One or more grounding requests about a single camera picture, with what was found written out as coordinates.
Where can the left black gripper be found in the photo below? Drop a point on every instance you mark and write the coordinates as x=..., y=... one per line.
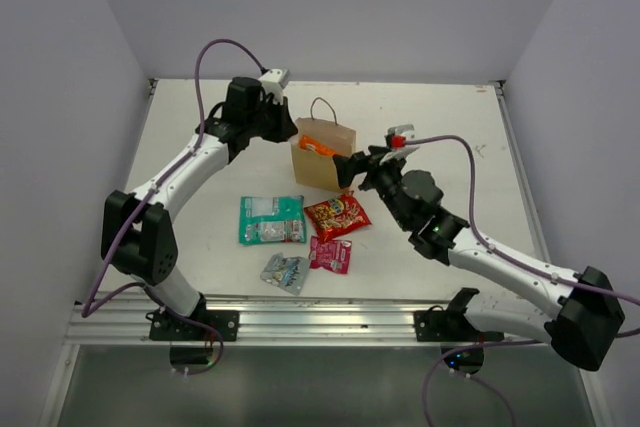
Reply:
x=286, y=127

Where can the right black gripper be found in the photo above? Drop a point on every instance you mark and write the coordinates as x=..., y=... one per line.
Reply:
x=378, y=160

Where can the brown paper bag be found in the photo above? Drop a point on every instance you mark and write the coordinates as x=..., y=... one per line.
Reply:
x=311, y=169

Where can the orange Fox's fruits candy bag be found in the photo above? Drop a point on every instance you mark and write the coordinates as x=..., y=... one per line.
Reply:
x=311, y=144

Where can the red rice cracker packet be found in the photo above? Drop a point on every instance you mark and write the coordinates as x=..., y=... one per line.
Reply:
x=337, y=216

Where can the small pink snack packet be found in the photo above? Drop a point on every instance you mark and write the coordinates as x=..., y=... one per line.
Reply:
x=333, y=255

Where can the teal snack packet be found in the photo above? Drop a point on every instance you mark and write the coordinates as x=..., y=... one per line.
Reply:
x=266, y=220

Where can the small silver blue snack packet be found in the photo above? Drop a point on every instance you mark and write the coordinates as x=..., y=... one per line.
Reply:
x=287, y=273

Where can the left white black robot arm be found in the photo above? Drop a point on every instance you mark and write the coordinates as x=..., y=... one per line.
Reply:
x=137, y=234

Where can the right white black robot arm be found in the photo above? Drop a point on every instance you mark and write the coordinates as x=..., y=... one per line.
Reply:
x=576, y=313

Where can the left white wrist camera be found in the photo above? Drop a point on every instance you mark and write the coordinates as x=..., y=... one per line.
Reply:
x=274, y=81

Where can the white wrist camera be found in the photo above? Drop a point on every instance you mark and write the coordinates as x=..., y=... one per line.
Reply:
x=397, y=141
x=274, y=81

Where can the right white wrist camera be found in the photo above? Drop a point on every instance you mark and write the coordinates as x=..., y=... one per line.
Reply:
x=397, y=141

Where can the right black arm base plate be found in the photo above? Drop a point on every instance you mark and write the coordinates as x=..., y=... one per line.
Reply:
x=439, y=325

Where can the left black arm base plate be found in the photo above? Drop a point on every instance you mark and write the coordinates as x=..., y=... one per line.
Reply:
x=219, y=324

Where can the aluminium mounting rail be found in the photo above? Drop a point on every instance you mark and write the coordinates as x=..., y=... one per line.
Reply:
x=311, y=322

